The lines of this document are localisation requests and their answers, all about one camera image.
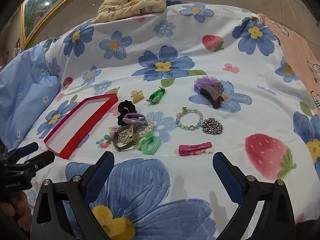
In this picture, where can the pink hair clip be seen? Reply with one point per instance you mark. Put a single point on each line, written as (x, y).
(192, 148)

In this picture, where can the glitter hair claw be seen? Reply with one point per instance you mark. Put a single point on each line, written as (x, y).
(212, 93)

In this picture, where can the floral bedsheet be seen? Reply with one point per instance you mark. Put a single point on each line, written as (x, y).
(250, 105)

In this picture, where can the black scrunchie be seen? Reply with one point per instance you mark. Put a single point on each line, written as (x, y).
(120, 111)

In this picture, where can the green beaded hair clip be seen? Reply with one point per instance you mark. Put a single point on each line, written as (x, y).
(155, 95)

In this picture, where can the person's left hand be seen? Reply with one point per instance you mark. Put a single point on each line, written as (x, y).
(18, 208)

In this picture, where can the red jewelry box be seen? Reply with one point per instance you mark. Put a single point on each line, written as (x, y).
(75, 127)

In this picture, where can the cartoon print pillow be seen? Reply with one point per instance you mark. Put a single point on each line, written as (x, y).
(130, 5)

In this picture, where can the blue pillow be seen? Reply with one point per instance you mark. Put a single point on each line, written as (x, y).
(25, 87)

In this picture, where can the yellow hair claw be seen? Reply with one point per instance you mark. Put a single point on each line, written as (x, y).
(137, 97)

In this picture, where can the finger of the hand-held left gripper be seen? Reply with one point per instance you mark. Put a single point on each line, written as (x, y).
(26, 150)
(41, 160)

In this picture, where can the purple scrunchie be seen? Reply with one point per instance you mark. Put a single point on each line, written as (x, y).
(202, 83)

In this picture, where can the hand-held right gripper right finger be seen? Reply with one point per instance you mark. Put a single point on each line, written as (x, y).
(226, 177)

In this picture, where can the gold wristwatch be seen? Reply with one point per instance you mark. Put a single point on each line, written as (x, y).
(123, 136)

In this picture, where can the gold framed painting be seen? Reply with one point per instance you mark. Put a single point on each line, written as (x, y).
(45, 2)

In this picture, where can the pink printed cloth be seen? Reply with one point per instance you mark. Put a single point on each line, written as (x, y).
(295, 47)

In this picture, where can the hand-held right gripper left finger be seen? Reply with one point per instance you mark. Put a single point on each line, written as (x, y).
(98, 180)

